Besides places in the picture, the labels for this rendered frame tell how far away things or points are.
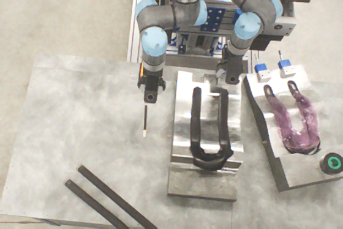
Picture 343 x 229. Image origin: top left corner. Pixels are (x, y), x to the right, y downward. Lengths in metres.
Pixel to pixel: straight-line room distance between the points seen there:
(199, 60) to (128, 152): 1.06
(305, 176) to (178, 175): 0.47
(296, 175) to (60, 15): 2.01
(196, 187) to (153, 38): 0.59
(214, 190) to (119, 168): 0.38
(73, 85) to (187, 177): 0.63
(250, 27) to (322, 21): 1.87
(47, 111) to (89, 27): 1.26
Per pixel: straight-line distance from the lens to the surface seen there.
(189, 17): 1.18
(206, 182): 1.40
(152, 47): 1.08
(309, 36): 2.94
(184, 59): 2.34
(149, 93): 1.24
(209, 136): 1.39
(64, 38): 2.70
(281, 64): 1.66
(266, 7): 1.31
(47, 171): 1.50
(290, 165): 1.45
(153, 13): 1.16
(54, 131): 1.53
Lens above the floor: 2.21
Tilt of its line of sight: 70 degrees down
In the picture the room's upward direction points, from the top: 7 degrees clockwise
